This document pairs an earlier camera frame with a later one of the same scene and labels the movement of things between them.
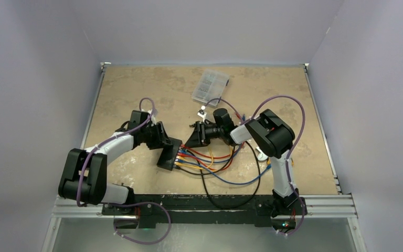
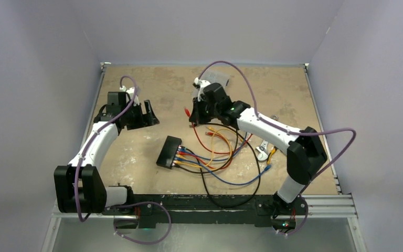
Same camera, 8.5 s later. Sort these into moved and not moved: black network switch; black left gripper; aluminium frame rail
Moved: black left gripper
Not moved: aluminium frame rail; black network switch
